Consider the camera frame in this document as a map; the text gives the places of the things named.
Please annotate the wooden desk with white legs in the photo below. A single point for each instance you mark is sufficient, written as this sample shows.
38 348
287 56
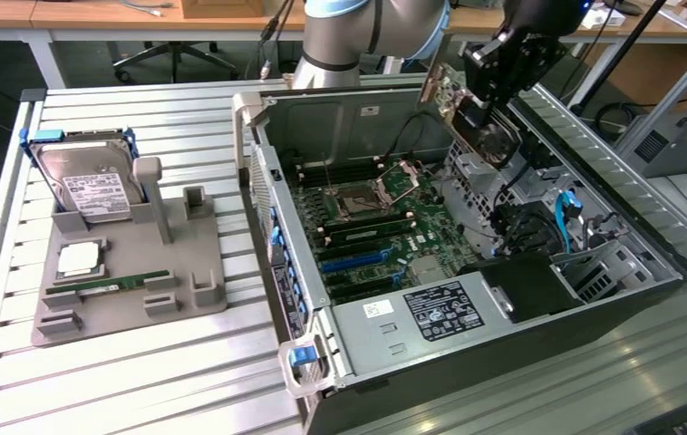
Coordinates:
78 18

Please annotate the Nvidia graphics card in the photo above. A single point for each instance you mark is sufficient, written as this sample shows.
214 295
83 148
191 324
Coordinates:
489 136

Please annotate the metal disk bay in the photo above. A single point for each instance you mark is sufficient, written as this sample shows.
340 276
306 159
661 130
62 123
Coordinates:
610 272

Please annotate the green RAM stick on rack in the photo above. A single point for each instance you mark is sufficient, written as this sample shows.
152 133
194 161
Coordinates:
114 283

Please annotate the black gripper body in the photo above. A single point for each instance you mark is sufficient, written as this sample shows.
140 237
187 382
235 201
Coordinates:
543 16

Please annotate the thin locking lever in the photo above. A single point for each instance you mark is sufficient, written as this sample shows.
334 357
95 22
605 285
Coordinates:
331 176

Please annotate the CPU socket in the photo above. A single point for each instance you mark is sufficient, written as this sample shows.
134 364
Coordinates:
355 199

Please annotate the aluminium profile frame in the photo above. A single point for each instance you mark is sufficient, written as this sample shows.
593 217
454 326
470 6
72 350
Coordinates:
677 88

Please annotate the grey parts rack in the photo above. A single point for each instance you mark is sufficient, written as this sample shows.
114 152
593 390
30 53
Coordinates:
138 254

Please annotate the black tripod pole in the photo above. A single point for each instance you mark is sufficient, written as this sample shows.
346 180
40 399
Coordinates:
617 54

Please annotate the silver CPU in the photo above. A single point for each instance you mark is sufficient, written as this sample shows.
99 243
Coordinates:
78 259

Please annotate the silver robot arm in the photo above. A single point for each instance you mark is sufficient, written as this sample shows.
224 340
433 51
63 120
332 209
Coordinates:
343 36

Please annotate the grey power supply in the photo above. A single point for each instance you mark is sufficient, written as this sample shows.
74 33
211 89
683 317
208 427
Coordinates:
379 335

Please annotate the wooden desk with clutter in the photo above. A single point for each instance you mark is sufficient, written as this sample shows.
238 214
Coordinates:
670 31

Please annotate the silver chipset heatsink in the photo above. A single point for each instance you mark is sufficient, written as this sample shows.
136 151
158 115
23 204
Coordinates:
429 269

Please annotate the hard disk with blue caddy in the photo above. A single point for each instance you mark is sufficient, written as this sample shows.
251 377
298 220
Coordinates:
83 181

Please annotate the open PC case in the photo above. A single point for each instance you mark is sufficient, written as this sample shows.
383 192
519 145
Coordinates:
561 344

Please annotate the blue expansion slot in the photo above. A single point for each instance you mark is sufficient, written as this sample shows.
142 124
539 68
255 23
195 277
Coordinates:
352 263

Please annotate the black plastic shroud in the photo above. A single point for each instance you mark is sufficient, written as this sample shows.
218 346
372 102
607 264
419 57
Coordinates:
525 285

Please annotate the green motherboard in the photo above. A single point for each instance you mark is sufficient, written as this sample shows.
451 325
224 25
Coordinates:
429 226

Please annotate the white small box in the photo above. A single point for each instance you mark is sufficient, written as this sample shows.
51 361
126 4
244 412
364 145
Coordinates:
603 19

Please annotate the cardboard box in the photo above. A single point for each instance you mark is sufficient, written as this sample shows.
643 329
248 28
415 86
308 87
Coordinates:
223 9

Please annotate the metal socket cover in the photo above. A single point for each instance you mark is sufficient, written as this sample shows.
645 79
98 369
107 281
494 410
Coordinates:
398 181

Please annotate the black office chair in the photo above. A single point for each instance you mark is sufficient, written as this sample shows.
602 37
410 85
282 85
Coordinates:
178 54

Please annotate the long black expansion slot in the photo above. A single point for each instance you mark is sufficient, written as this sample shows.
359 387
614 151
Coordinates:
367 293
359 281

